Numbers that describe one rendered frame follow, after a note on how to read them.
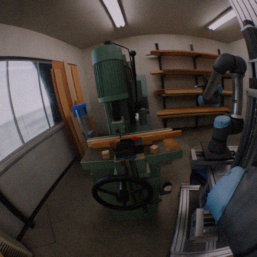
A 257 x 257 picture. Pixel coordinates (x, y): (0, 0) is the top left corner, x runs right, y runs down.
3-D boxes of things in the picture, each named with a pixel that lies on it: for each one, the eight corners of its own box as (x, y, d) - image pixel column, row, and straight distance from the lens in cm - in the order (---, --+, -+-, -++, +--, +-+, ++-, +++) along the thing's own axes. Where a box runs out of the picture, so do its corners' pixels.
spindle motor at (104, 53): (95, 104, 58) (86, 49, 63) (102, 101, 75) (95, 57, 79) (129, 99, 55) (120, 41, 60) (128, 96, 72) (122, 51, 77)
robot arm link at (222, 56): (224, 56, 68) (200, 109, 95) (237, 59, 76) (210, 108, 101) (212, 46, 77) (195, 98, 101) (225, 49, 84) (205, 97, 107)
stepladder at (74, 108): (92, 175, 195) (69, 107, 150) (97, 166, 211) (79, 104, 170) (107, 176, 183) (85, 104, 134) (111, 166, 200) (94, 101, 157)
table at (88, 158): (78, 180, 65) (73, 172, 61) (91, 151, 86) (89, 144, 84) (189, 167, 62) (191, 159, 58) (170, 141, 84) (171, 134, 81)
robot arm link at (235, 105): (221, 131, 90) (221, 54, 87) (233, 129, 100) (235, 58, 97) (230, 138, 83) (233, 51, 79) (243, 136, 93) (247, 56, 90)
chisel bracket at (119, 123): (113, 137, 65) (110, 123, 62) (115, 128, 78) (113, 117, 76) (125, 135, 64) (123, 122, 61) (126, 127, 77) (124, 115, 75)
